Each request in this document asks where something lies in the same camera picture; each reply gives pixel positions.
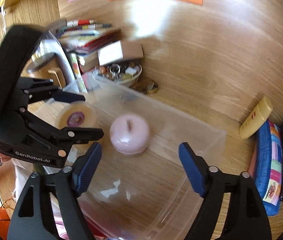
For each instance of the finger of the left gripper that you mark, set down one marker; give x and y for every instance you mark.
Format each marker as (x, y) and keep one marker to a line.
(56, 136)
(35, 90)

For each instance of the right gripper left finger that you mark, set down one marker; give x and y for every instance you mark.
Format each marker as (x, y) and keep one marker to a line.
(33, 215)

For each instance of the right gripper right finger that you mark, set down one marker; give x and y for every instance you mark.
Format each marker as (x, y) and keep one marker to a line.
(246, 216)

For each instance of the cream tub purple label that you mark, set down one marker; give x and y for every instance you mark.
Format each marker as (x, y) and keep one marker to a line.
(77, 115)

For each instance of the pink apple-shaped object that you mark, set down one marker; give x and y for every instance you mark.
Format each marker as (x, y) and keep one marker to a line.
(130, 134)

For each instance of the brown mug with lid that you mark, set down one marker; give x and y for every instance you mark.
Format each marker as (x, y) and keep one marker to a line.
(47, 67)

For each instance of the fruit pattern box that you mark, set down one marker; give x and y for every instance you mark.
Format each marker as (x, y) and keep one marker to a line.
(76, 70)

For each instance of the white paper stand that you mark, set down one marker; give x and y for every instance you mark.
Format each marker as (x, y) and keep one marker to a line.
(50, 44)

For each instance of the blue patchwork pouch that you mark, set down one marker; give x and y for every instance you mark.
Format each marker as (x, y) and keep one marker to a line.
(266, 166)

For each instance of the stack of books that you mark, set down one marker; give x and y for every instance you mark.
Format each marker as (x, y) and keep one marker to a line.
(81, 43)

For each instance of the bowl of small trinkets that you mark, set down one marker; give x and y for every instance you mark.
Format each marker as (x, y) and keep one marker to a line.
(124, 73)

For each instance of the white brown cardboard box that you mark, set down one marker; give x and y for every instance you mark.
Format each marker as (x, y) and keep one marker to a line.
(120, 51)

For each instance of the clear plastic storage bin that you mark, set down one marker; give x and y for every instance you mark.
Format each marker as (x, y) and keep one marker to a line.
(148, 195)

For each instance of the yellow lotion tube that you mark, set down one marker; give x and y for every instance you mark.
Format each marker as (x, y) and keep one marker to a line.
(256, 118)

